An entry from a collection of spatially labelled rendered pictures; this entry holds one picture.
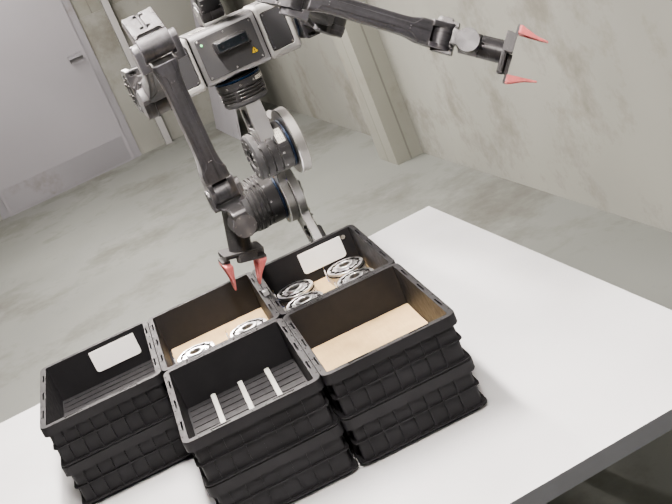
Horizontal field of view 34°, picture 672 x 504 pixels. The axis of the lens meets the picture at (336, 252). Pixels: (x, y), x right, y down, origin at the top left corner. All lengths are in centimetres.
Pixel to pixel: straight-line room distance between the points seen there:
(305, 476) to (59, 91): 787
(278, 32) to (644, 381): 145
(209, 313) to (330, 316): 47
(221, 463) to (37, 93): 786
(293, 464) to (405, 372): 29
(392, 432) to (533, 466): 33
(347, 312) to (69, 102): 752
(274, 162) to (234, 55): 32
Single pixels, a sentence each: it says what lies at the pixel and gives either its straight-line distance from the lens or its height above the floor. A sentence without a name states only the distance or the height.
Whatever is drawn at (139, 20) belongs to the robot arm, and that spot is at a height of 165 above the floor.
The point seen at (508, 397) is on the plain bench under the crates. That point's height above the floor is 70.
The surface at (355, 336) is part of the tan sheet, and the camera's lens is 253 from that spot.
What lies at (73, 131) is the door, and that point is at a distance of 994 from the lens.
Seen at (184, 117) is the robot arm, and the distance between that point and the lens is 254.
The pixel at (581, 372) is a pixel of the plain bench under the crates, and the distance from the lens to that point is 233.
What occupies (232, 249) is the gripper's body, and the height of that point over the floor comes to 107.
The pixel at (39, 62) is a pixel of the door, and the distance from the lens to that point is 987.
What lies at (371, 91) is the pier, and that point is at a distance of 650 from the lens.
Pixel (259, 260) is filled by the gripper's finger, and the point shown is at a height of 102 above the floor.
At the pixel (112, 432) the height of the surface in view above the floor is 85.
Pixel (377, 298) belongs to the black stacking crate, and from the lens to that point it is 257.
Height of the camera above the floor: 185
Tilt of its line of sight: 19 degrees down
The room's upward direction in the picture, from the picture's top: 23 degrees counter-clockwise
